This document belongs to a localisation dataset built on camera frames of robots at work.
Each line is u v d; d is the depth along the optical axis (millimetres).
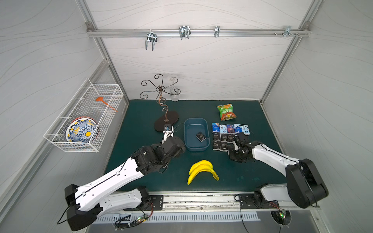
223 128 1011
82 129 625
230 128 1011
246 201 736
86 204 385
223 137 962
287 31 765
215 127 1015
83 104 701
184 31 765
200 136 972
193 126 1034
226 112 1076
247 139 717
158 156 496
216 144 932
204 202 752
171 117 1070
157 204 735
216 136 980
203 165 807
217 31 783
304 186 424
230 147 924
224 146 929
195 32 788
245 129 1011
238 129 1018
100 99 783
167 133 603
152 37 783
